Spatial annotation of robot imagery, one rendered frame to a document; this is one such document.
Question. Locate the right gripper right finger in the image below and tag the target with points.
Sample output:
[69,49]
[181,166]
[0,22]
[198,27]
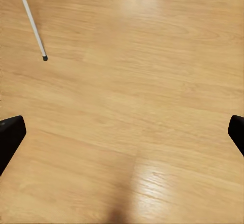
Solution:
[236,131]

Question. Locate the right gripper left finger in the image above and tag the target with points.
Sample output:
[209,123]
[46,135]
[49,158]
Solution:
[12,132]

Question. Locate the camera tripod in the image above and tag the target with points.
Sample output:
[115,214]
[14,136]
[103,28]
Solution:
[35,29]

